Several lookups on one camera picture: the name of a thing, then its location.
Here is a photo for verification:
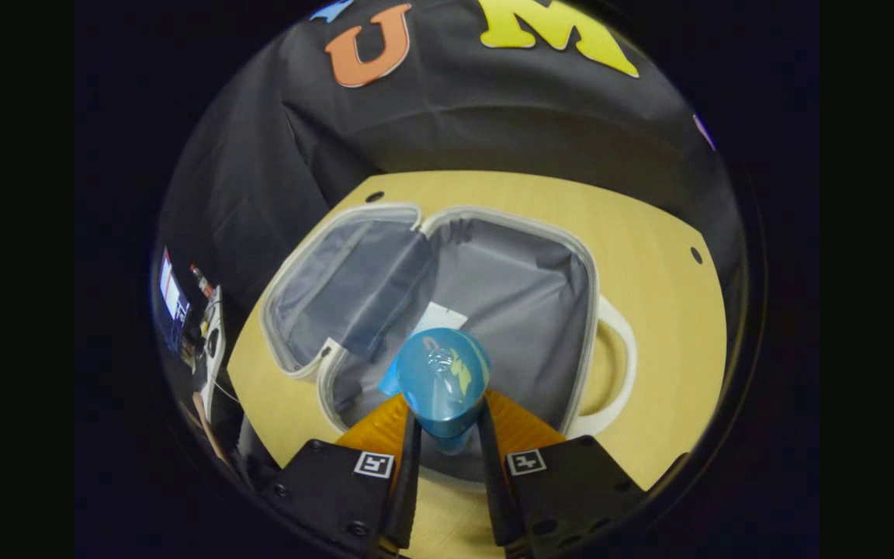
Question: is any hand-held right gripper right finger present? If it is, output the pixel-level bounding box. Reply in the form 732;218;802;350
477;388;647;559

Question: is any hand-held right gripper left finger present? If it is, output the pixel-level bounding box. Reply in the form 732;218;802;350
271;391;423;559

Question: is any blue cylindrical bottle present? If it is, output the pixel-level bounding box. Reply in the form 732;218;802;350
395;327;492;456

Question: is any white suitcase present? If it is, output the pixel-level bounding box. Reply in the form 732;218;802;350
260;203;639;487

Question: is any white device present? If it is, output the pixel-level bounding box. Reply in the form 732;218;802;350
200;286;228;393

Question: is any computer monitor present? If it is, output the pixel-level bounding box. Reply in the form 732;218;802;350
158;248;189;352

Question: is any black backdrop cloth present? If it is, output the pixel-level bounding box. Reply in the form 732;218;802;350
156;0;747;467

